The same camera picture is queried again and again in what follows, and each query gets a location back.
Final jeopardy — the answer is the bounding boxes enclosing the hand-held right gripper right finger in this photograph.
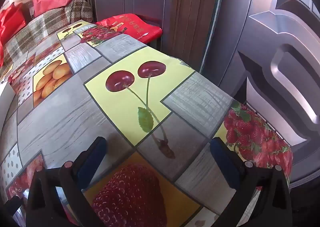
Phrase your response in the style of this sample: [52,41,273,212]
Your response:
[209,137,293,227]

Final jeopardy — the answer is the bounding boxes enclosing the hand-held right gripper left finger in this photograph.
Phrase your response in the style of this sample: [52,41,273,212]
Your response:
[25,136,108,227]

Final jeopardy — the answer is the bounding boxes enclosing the white box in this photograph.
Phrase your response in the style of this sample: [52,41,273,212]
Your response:
[0,84,18,130]

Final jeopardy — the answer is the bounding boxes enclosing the fruit print tablecloth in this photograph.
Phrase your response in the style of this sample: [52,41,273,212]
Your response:
[0,20,293,227]

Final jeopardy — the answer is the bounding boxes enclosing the grey embossed metal door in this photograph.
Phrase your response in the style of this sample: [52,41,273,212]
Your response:
[200,0,320,190]

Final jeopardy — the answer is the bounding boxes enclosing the red printed gift bag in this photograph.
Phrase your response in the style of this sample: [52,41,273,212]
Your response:
[96,13,163,43]

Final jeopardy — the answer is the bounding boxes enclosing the plaid sofa cover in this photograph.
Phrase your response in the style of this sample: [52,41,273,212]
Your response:
[0,0,94,75]

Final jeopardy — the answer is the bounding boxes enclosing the red shopping bag with handles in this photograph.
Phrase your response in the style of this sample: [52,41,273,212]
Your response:
[0,3,27,67]

